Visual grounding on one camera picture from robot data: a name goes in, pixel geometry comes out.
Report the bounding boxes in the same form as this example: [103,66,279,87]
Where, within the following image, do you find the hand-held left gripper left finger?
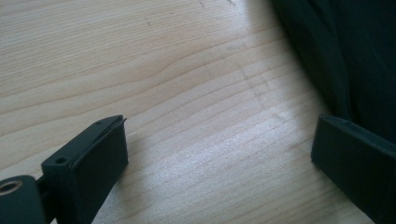
[41,115,130,224]

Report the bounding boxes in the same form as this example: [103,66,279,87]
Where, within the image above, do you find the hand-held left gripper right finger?
[310,113,396,224]

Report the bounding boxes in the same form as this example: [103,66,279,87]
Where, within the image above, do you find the black pants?
[272,0,396,146]

